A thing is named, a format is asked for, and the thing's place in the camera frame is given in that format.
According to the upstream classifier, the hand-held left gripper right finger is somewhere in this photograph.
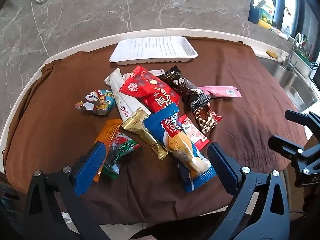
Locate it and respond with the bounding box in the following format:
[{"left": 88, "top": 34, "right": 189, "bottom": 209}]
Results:
[{"left": 207, "top": 142, "right": 292, "bottom": 240}]

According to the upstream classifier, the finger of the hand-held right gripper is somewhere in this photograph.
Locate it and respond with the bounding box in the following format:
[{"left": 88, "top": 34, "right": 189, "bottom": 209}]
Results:
[
  {"left": 268, "top": 134, "right": 309, "bottom": 161},
  {"left": 285, "top": 109, "right": 320, "bottom": 137}
]

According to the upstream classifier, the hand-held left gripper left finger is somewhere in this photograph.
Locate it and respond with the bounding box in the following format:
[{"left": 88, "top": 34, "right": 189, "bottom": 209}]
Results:
[{"left": 24, "top": 142, "right": 108, "bottom": 240}]

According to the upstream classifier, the orange snack packet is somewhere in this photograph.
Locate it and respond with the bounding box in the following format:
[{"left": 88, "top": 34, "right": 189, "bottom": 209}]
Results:
[{"left": 93, "top": 119, "right": 123, "bottom": 182}]

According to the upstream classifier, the red and white snack packet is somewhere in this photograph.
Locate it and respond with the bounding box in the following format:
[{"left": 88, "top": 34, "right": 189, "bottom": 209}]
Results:
[{"left": 179, "top": 114, "right": 210, "bottom": 151}]

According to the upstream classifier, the blue roll cake packet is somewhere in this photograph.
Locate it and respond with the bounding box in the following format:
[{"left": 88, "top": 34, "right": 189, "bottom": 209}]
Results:
[{"left": 143, "top": 104, "right": 217, "bottom": 193}]

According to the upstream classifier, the panda cartoon snack packet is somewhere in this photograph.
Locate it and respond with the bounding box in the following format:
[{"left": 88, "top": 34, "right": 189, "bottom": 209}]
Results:
[{"left": 75, "top": 89, "right": 116, "bottom": 116}]

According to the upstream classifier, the long white snack packet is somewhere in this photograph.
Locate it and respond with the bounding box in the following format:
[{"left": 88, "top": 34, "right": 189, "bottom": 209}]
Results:
[{"left": 104, "top": 69, "right": 152, "bottom": 123}]

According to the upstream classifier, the black cookie packet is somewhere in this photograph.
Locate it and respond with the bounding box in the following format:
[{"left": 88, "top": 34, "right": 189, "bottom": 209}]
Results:
[{"left": 158, "top": 65, "right": 213, "bottom": 108}]

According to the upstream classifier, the red chocolate ball packet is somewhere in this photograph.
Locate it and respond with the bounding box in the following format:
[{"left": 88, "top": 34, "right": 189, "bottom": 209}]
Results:
[{"left": 118, "top": 65, "right": 182, "bottom": 113}]

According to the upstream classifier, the white ribbed plastic tray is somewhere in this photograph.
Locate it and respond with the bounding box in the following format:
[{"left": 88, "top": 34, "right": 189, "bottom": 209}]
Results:
[{"left": 109, "top": 37, "right": 198, "bottom": 66}]

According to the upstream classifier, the steel sink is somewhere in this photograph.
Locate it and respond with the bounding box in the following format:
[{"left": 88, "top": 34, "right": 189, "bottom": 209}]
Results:
[{"left": 271, "top": 62, "right": 318, "bottom": 111}]

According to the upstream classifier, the green snack packet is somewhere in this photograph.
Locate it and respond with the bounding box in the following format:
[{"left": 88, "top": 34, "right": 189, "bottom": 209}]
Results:
[{"left": 101, "top": 132, "right": 142, "bottom": 180}]

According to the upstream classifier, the brown checked snack packet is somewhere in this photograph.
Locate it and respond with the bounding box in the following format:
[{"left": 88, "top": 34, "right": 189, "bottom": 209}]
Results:
[{"left": 191, "top": 102, "right": 222, "bottom": 135}]

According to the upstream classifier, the brown cloth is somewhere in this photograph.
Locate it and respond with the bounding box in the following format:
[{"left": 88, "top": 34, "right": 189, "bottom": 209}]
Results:
[{"left": 4, "top": 39, "right": 309, "bottom": 225}]

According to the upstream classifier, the dish rack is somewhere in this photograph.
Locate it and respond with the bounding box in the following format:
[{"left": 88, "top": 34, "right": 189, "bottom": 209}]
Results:
[{"left": 295, "top": 50, "right": 320, "bottom": 77}]

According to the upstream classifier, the steel faucet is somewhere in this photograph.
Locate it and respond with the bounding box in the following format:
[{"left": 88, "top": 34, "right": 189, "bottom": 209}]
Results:
[{"left": 282, "top": 33, "right": 304, "bottom": 71}]

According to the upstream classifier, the gold snack packet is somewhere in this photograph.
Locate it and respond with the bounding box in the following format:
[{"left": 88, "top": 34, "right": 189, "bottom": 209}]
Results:
[{"left": 122, "top": 106, "right": 168, "bottom": 160}]

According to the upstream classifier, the pink snack packet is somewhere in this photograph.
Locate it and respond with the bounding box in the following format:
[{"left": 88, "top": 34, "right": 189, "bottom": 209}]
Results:
[{"left": 197, "top": 85, "right": 242, "bottom": 98}]

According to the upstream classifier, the dark clothing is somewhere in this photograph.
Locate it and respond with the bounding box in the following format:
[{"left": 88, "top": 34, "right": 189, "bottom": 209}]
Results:
[{"left": 131, "top": 212, "right": 225, "bottom": 240}]

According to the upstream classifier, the dark blue bag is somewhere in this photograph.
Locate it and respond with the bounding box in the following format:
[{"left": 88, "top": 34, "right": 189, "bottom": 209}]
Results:
[{"left": 249, "top": 2, "right": 261, "bottom": 24}]

